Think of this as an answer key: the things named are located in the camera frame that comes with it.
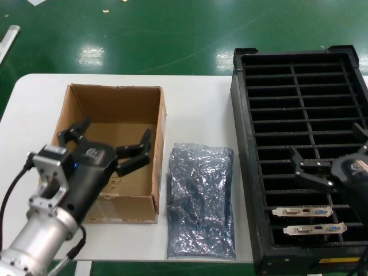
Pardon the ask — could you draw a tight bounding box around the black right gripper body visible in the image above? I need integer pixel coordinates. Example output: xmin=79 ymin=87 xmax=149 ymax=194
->
xmin=330 ymin=152 xmax=368 ymax=231

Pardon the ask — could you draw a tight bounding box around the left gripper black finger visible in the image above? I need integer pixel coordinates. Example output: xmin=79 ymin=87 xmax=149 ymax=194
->
xmin=56 ymin=117 xmax=92 ymax=144
xmin=114 ymin=128 xmax=154 ymax=178

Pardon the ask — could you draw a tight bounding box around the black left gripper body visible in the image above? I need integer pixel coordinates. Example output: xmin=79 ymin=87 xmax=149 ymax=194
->
xmin=43 ymin=140 xmax=119 ymax=225

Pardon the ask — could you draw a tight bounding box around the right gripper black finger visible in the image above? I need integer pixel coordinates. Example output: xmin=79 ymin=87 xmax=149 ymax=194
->
xmin=352 ymin=122 xmax=368 ymax=153
xmin=289 ymin=145 xmax=336 ymax=191

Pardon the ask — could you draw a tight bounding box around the graphics card with black heatsink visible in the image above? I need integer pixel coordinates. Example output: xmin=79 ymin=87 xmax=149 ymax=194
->
xmin=271 ymin=206 xmax=334 ymax=220

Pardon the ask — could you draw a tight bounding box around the translucent grey antistatic bag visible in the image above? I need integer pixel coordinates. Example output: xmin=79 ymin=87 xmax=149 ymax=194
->
xmin=166 ymin=142 xmax=236 ymax=222

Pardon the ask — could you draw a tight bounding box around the black slotted plastic container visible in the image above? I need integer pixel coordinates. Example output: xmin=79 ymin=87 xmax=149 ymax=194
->
xmin=229 ymin=45 xmax=368 ymax=274

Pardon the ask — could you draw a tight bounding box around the brown cardboard box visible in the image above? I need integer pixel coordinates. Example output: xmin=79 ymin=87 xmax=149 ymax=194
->
xmin=51 ymin=83 xmax=168 ymax=224

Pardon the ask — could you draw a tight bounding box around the yellow container label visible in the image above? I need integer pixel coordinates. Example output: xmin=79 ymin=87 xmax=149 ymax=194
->
xmin=320 ymin=258 xmax=360 ymax=264

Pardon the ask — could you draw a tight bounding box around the white table leg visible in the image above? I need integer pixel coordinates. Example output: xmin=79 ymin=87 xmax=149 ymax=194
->
xmin=75 ymin=260 xmax=93 ymax=276

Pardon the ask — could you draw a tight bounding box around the white plastic pipe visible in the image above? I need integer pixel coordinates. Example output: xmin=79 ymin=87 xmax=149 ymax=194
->
xmin=0 ymin=25 xmax=21 ymax=66

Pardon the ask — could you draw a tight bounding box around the graphics card with silver bracket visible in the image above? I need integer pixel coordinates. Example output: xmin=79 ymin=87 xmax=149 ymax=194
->
xmin=283 ymin=221 xmax=348 ymax=242

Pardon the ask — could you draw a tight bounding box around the left gripper cable silver connector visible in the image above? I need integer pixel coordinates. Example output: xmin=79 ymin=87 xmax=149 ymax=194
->
xmin=47 ymin=224 xmax=87 ymax=276

